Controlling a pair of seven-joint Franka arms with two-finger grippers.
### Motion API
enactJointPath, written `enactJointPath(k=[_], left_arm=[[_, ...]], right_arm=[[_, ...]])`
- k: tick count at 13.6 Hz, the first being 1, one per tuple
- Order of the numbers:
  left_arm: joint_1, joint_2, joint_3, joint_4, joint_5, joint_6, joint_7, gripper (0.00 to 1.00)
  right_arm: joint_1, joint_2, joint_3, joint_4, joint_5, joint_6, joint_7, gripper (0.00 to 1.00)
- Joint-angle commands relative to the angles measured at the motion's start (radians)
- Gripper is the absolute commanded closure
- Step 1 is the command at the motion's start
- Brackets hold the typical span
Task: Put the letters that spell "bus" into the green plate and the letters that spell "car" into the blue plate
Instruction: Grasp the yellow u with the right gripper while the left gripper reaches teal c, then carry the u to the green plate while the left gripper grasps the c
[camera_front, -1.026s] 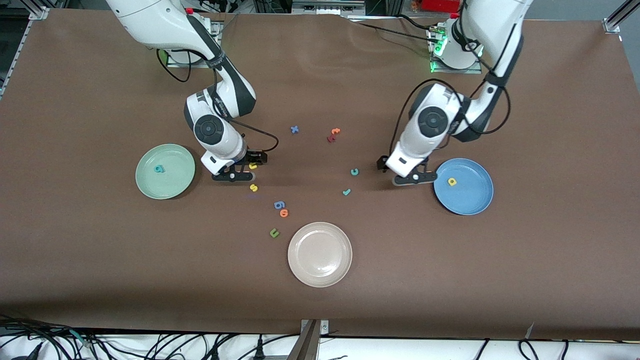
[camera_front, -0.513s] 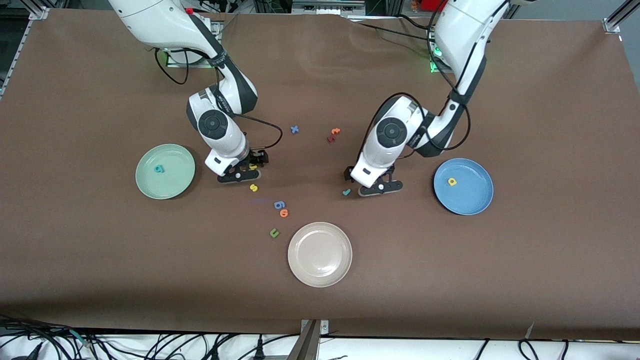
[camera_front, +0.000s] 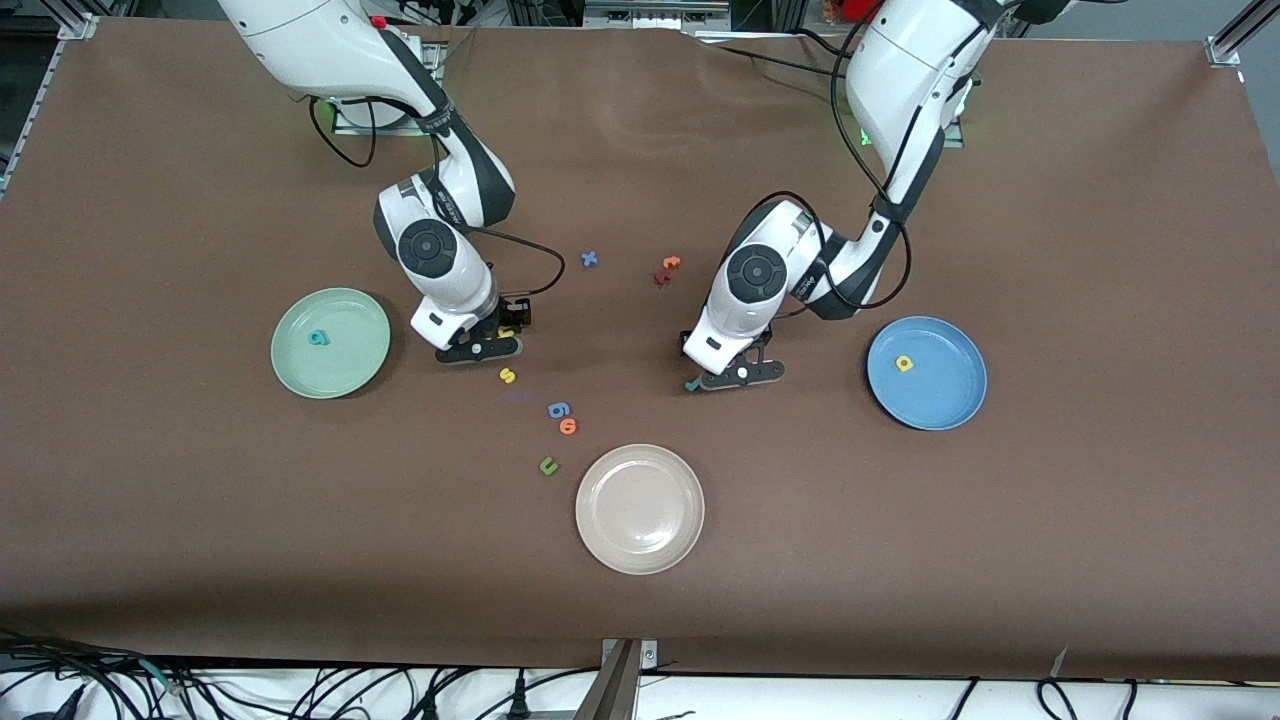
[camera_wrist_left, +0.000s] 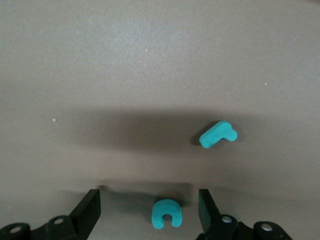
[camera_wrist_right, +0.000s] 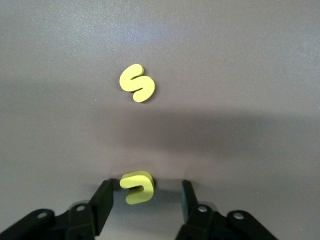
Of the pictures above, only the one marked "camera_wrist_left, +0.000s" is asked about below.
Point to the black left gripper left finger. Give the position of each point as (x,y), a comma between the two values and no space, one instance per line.
(85,212)

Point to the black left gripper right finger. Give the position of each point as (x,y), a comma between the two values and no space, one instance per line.
(210,217)

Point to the teal letter c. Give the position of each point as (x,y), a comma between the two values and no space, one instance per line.
(157,217)

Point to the teal letter r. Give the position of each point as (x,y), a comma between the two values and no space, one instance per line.
(212,137)

